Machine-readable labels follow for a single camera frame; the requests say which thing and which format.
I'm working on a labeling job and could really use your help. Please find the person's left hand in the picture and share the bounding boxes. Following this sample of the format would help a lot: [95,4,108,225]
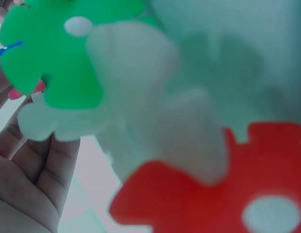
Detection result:
[0,72,81,233]

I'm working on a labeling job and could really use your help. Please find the white flower-shaped plastic disc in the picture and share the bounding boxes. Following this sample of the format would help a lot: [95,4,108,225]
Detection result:
[86,21,228,186]
[17,93,128,143]

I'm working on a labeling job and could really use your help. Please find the green flower-shaped plastic disc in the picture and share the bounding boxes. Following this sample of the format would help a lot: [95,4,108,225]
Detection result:
[0,0,160,109]

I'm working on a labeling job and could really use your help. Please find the blue plastic piece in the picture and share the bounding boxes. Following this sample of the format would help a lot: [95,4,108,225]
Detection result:
[0,40,23,57]

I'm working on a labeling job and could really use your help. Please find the red flower-shaped plastic disc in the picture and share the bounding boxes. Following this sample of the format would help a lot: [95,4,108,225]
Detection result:
[108,122,301,233]

